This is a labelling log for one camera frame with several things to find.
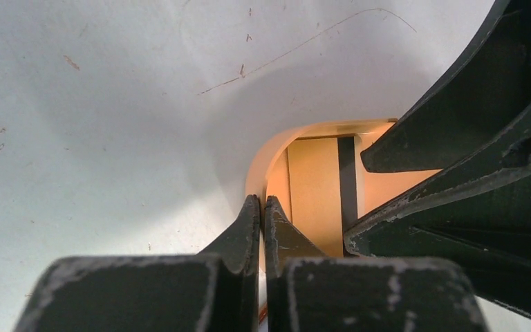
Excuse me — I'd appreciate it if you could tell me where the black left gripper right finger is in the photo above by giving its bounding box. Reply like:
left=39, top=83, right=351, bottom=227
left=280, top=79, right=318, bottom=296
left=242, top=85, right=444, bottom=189
left=263, top=196, right=487, bottom=331

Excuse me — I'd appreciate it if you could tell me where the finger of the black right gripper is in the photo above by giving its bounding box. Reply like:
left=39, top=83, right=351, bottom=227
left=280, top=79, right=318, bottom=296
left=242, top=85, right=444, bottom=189
left=361, top=1, right=531, bottom=173
left=344, top=103, right=531, bottom=319

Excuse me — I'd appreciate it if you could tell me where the orange plastic tray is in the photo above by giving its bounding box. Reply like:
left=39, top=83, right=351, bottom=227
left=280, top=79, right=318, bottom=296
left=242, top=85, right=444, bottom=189
left=245, top=119, right=437, bottom=257

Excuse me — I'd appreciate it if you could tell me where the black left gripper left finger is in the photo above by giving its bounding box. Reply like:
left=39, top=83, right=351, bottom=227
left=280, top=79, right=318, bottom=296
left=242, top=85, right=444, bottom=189
left=15, top=195, right=261, bottom=331

